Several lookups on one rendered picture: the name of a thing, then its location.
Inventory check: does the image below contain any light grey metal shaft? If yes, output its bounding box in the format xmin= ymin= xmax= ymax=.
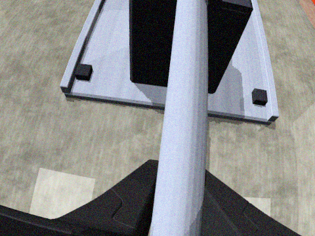
xmin=150 ymin=0 xmax=208 ymax=236

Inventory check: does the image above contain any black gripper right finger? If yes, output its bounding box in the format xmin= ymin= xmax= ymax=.
xmin=200 ymin=170 xmax=301 ymax=236

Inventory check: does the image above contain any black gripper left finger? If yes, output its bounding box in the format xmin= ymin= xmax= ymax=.
xmin=0 ymin=160 xmax=158 ymax=236

